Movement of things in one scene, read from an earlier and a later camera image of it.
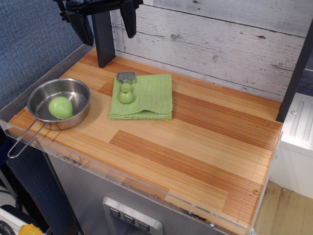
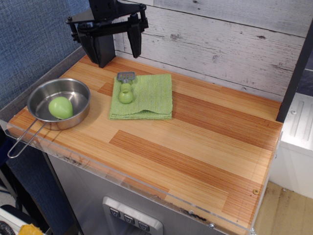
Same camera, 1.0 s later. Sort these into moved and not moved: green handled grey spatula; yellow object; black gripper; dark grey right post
Moved: black gripper
Not moved: green handled grey spatula; yellow object; dark grey right post
